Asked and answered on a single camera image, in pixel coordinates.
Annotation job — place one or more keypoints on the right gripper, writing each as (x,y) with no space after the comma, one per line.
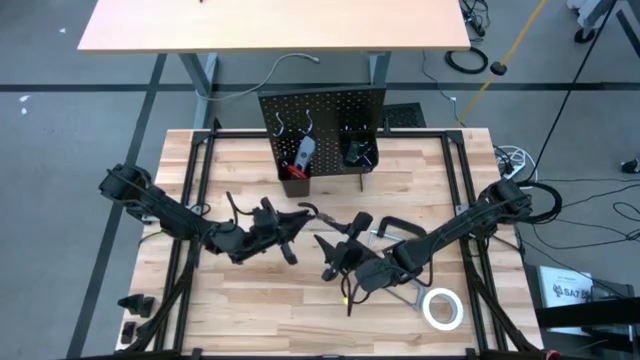
(352,255)

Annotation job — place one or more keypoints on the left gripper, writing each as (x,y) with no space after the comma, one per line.
(265,230)

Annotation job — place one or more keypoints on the grey spirit level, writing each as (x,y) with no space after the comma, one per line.
(305,152)

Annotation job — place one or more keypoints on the silver curved peg hook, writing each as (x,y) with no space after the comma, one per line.
(310,122)
(280,126)

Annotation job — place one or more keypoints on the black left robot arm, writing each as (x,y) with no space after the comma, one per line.
(165,213)

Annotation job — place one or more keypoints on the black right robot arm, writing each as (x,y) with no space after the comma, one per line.
(450,232)

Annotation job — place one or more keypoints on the tall narrow black bin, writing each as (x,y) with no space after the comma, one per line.
(295,189)

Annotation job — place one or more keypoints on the wide black bin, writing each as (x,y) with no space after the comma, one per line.
(374,155)

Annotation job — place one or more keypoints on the white tape roll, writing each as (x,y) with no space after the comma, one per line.
(425,309)

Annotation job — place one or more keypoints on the black perforated pegboard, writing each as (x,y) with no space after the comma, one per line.
(340,107)

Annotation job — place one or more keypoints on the black floor grate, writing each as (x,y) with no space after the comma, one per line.
(405,115)

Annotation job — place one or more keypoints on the black spare finger part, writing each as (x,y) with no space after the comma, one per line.
(147,307)
(130,305)
(128,332)

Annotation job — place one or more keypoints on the white power strip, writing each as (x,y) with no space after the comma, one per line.
(515,159)

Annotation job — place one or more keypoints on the light wooden desk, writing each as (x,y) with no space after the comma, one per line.
(275,25)

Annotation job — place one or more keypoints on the white printed box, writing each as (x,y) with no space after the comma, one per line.
(560,280)

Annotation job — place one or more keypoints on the black round puck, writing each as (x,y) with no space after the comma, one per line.
(498,68)

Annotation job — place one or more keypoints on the black cart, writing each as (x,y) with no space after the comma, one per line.
(590,312)

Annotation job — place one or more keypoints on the grey cart with caster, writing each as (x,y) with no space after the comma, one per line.
(582,35)

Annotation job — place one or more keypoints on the black aluminium table frame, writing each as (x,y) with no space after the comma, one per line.
(415,134)

